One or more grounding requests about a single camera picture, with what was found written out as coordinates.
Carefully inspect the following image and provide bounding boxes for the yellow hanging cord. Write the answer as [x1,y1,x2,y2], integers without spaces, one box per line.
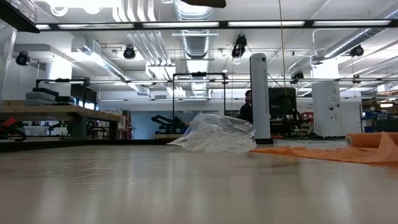
[277,0,289,96]

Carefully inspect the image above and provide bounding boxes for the stacked grey foam pads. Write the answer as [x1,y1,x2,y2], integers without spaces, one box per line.
[24,87,76,106]

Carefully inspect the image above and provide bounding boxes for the red and black tool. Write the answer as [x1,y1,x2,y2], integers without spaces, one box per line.
[0,116,28,141]

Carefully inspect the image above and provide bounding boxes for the black aluminium rig frame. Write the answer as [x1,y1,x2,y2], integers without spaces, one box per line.
[0,19,398,153]

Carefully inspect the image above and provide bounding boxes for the brown elastic bandage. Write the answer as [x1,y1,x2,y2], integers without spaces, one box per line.
[179,0,228,9]

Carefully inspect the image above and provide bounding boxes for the black equipment cabinet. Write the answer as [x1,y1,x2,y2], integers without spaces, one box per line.
[268,86,299,138]

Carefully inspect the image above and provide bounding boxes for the clear plastic zip bag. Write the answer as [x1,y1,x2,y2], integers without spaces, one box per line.
[166,113,258,154]

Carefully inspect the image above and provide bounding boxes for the wooden workbench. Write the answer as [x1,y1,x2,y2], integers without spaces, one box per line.
[0,104,123,140]

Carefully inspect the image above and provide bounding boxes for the person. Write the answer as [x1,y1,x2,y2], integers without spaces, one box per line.
[238,90,254,124]

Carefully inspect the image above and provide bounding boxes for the white cylindrical tower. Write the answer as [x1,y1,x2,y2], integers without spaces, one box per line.
[249,52,272,140]

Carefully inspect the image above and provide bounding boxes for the blue storage bins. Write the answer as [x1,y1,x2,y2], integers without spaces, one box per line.
[360,107,398,134]

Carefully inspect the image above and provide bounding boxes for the orange elastic bandage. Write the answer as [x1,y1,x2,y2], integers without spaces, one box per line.
[250,131,398,166]

